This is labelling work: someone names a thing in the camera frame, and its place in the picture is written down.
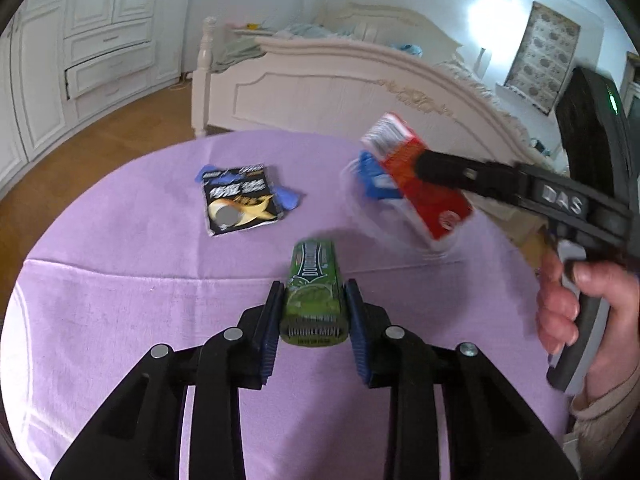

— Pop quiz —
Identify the red snack box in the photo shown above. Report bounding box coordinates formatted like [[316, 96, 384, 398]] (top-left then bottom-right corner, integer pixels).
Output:
[[362, 113, 473, 252]]

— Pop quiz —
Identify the floral window blind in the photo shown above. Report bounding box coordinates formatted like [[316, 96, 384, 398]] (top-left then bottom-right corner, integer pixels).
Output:
[[504, 1, 580, 115]]

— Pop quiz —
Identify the black battery blister pack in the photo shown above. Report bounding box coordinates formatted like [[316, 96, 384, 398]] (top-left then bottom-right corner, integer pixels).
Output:
[[196, 165, 284, 236]]

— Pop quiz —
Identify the white wardrobe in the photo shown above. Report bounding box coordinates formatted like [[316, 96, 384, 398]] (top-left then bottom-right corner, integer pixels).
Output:
[[1, 0, 189, 192]]

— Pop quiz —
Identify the purple tablecloth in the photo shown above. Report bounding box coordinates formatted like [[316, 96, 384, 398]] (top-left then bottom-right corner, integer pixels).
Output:
[[1, 131, 567, 478]]

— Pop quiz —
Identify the blue plastic wrapper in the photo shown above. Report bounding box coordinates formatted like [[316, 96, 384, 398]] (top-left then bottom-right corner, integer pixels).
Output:
[[357, 151, 404, 200]]

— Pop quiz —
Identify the person right hand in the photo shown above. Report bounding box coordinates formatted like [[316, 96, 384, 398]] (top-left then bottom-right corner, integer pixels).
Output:
[[536, 252, 639, 404]]

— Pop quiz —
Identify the green gum pack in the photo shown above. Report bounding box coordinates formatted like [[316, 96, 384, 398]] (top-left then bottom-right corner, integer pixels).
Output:
[[280, 238, 349, 348]]

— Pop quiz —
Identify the white bed frame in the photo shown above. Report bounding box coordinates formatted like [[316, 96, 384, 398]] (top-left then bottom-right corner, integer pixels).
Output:
[[191, 16, 554, 169]]

